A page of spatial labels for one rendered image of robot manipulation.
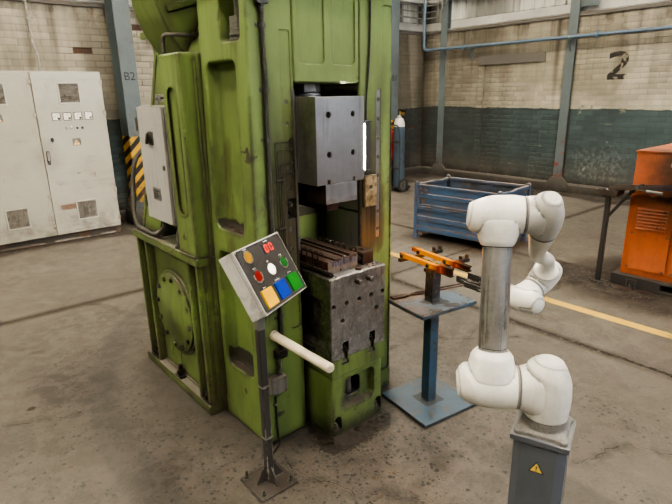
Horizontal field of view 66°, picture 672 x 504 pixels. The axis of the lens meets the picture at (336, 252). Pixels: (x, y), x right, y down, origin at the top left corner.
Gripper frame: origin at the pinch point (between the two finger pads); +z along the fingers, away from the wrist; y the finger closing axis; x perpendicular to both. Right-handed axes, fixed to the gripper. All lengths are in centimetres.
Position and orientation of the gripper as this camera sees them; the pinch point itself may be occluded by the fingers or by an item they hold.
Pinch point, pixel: (466, 278)
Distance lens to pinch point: 258.5
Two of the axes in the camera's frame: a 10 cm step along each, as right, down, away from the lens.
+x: -0.2, -9.6, -2.9
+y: 8.4, -1.7, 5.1
